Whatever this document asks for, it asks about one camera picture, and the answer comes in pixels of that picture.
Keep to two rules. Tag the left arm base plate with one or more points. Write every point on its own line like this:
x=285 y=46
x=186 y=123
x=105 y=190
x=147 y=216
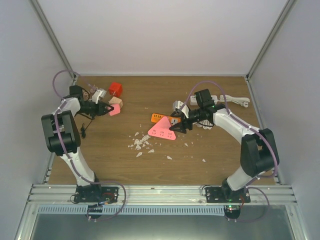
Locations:
x=95 y=194

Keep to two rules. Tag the wooden round-cornered block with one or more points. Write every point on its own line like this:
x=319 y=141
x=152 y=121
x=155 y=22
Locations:
x=116 y=100

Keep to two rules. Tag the pink square adapter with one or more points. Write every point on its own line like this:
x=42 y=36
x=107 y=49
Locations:
x=116 y=109

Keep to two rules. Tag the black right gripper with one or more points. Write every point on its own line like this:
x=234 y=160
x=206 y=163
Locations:
x=181 y=125

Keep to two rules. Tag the pink triangular plug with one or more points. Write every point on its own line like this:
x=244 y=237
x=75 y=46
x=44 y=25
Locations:
x=162 y=130

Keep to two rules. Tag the orange power strip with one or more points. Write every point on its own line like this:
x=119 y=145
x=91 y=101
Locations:
x=155 y=117

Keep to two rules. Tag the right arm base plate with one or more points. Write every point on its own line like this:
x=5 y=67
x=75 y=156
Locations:
x=219 y=194

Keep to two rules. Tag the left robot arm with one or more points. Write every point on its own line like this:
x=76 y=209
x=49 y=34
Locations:
x=62 y=136

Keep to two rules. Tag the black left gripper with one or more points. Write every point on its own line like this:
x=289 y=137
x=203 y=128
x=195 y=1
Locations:
x=101 y=111

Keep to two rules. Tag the grey slotted cable duct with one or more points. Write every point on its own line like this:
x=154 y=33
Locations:
x=193 y=210

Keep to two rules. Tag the red cube socket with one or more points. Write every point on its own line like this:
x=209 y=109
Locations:
x=115 y=89

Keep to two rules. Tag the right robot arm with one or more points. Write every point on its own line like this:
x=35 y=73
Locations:
x=258 y=150

